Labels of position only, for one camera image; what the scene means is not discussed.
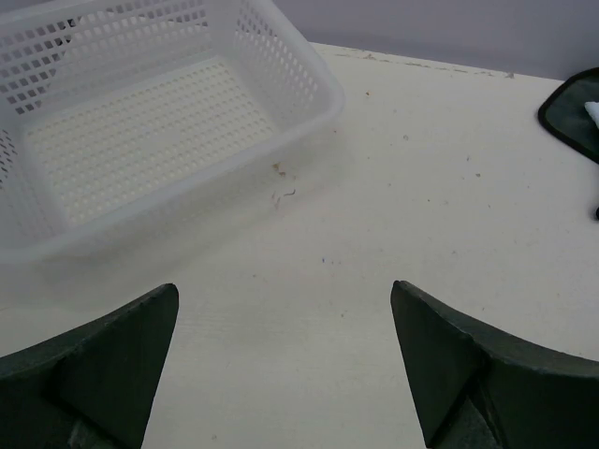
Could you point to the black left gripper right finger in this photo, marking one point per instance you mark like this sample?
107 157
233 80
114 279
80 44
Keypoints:
476 386

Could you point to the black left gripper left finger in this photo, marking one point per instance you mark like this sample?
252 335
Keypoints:
94 385

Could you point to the white perforated plastic basket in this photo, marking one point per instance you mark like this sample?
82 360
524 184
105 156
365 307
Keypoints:
113 112

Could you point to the dark grey purple cloth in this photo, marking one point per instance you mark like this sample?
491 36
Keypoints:
565 117

